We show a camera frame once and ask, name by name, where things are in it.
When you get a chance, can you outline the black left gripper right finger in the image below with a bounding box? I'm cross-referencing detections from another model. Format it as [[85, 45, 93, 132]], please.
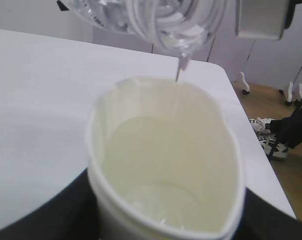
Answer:
[[237, 189, 302, 240]]

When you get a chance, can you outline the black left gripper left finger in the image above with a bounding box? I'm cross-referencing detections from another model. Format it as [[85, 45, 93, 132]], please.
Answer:
[[0, 170, 100, 240]]

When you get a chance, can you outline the white paper cup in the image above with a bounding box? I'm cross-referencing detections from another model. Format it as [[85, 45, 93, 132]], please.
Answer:
[[85, 77, 245, 240]]

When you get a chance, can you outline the clear green-label water bottle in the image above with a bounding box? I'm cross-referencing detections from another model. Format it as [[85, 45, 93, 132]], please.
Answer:
[[57, 0, 227, 81]]

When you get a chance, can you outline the white black sneaker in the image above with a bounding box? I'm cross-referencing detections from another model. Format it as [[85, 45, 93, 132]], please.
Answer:
[[249, 117, 289, 160]]

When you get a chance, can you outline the black trouser leg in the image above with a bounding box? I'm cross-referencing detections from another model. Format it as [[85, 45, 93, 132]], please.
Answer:
[[270, 108, 302, 149]]

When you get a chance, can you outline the white partition foot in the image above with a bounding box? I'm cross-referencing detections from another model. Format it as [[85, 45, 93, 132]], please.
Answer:
[[236, 72, 250, 95], [283, 82, 302, 106]]

